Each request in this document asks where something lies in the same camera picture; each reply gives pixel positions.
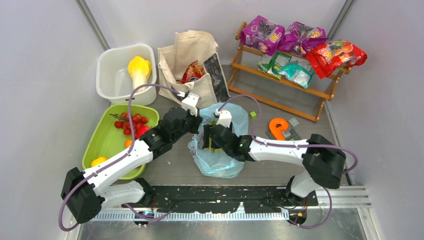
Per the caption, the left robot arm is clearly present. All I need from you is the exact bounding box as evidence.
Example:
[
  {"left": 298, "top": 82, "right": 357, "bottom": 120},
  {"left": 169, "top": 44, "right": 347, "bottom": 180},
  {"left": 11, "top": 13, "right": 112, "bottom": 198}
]
[{"left": 59, "top": 106, "right": 202, "bottom": 224}]

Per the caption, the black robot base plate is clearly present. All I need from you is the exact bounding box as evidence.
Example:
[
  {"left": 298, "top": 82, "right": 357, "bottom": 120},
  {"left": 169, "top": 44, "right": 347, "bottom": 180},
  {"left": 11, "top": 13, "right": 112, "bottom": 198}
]
[{"left": 129, "top": 185, "right": 307, "bottom": 214}]

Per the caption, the red lychee bunch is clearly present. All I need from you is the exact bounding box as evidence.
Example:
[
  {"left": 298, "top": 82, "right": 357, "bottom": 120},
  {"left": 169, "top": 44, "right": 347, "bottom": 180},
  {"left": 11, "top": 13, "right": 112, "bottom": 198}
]
[{"left": 109, "top": 112, "right": 149, "bottom": 137}]

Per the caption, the red fruit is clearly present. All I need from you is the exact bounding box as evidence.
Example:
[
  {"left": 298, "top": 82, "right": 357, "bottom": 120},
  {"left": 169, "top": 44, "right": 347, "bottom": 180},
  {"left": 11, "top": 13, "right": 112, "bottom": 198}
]
[{"left": 135, "top": 125, "right": 151, "bottom": 139}]

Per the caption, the purple snack bag left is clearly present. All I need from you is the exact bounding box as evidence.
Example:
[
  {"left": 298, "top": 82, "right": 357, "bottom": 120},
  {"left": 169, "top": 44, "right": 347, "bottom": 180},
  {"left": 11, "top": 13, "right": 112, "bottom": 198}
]
[{"left": 240, "top": 15, "right": 286, "bottom": 56}]

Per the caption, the purple snack bag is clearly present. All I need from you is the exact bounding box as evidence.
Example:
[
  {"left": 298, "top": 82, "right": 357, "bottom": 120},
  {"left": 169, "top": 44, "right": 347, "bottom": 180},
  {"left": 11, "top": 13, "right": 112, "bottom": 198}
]
[
  {"left": 240, "top": 15, "right": 286, "bottom": 56},
  {"left": 277, "top": 21, "right": 329, "bottom": 57}
]

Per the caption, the wooden rack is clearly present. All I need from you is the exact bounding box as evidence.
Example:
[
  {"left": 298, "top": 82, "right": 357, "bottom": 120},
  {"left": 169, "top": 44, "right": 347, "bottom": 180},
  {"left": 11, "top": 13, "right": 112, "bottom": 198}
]
[{"left": 227, "top": 43, "right": 351, "bottom": 123}]

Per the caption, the green plastic tray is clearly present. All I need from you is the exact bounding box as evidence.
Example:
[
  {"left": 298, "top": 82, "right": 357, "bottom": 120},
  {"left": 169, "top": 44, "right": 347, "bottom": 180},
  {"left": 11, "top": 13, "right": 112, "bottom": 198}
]
[{"left": 82, "top": 104, "right": 160, "bottom": 180}]

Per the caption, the orange toy piece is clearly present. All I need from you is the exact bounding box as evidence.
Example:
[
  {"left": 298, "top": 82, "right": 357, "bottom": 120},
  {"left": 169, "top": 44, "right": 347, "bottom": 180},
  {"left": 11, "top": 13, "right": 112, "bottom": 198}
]
[{"left": 268, "top": 118, "right": 290, "bottom": 141}]

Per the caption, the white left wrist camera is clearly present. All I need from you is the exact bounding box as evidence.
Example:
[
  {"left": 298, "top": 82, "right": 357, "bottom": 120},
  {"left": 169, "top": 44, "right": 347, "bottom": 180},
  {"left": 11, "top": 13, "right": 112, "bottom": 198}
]
[{"left": 177, "top": 91, "right": 201, "bottom": 117}]

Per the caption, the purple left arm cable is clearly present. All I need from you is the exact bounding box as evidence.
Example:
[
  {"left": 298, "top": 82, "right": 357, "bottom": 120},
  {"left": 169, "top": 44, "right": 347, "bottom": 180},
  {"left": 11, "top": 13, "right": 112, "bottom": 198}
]
[{"left": 58, "top": 83, "right": 182, "bottom": 233}]

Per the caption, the small green cube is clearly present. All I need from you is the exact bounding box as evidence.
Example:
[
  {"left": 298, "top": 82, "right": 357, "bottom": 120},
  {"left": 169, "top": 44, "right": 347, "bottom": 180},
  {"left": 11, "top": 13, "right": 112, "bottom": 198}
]
[{"left": 249, "top": 111, "right": 258, "bottom": 119}]

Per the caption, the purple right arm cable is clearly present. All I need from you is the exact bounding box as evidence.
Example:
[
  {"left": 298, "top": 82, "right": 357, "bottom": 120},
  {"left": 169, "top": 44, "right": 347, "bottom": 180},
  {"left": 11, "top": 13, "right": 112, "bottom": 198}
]
[{"left": 216, "top": 94, "right": 360, "bottom": 230}]

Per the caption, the green orange mango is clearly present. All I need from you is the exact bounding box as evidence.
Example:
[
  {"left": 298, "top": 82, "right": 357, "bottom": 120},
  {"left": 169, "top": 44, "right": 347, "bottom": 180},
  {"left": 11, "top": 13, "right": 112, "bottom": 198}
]
[{"left": 124, "top": 139, "right": 133, "bottom": 148}]

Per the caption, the teal snack bag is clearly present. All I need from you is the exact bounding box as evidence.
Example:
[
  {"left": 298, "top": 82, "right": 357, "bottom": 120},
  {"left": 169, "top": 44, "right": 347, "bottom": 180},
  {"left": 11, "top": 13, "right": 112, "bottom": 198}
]
[{"left": 278, "top": 60, "right": 315, "bottom": 89}]

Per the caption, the yellow napa cabbage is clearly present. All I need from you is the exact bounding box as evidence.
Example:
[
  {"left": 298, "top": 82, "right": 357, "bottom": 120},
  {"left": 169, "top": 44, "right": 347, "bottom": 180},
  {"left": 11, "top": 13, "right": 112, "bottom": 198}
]
[{"left": 127, "top": 56, "right": 152, "bottom": 90}]

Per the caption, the blue plastic grocery bag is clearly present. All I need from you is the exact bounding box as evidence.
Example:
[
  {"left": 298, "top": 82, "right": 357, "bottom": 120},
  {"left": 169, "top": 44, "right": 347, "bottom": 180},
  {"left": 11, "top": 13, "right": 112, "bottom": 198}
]
[{"left": 187, "top": 103, "right": 249, "bottom": 179}]

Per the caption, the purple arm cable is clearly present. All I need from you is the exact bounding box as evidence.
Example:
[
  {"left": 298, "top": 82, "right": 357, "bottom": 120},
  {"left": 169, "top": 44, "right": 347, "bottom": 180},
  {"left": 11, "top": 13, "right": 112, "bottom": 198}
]
[
  {"left": 58, "top": 83, "right": 182, "bottom": 233},
  {"left": 216, "top": 94, "right": 360, "bottom": 230}
]

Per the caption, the canvas tote bag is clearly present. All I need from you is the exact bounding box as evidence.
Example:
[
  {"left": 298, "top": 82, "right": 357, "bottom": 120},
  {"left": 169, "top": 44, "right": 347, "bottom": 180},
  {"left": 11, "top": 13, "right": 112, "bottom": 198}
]
[{"left": 157, "top": 30, "right": 230, "bottom": 109}]

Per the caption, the purple snack bag right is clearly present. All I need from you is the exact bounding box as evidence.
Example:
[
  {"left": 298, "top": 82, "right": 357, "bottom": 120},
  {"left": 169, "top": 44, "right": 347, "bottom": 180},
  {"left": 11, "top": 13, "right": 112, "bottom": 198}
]
[{"left": 277, "top": 21, "right": 329, "bottom": 57}]

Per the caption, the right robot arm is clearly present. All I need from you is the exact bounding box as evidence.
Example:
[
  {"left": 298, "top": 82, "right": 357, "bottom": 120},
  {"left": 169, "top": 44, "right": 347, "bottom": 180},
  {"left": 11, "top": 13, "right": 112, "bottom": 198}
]
[{"left": 205, "top": 124, "right": 346, "bottom": 205}]

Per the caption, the red fruit candy bag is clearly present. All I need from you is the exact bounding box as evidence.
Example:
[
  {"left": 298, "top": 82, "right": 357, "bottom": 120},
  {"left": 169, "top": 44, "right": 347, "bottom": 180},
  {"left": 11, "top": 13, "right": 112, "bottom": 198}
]
[{"left": 305, "top": 40, "right": 368, "bottom": 79}]

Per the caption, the green white snack bag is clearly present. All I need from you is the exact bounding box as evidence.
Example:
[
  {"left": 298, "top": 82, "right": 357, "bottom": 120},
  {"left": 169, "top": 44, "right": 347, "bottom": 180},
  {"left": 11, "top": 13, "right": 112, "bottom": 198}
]
[{"left": 257, "top": 52, "right": 292, "bottom": 80}]

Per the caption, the white plastic basket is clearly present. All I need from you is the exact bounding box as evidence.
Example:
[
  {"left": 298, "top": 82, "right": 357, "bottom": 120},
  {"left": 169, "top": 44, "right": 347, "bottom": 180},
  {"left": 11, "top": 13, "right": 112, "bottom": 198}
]
[{"left": 96, "top": 43, "right": 158, "bottom": 105}]

